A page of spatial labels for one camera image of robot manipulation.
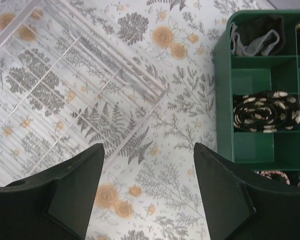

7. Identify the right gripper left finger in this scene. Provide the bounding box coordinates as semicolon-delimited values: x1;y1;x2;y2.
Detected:
0;143;105;240

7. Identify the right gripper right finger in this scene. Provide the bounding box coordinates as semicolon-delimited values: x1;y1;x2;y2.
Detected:
193;143;300;240

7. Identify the white wire dish rack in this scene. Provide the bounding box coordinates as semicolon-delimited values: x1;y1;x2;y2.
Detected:
0;0;166;186

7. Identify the pink black rolled sock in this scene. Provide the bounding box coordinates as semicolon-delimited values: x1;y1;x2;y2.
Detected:
255;170;300;187

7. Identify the green divided organizer tray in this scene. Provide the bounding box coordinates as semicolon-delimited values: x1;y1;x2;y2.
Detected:
214;9;300;171

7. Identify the black white rolled sock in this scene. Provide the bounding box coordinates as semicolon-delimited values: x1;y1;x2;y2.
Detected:
233;91;300;133

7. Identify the floral patterned table mat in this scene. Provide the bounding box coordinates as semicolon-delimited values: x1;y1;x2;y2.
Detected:
0;0;278;240

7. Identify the grey black folded sock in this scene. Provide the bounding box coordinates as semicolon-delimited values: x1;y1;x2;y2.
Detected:
230;14;286;57

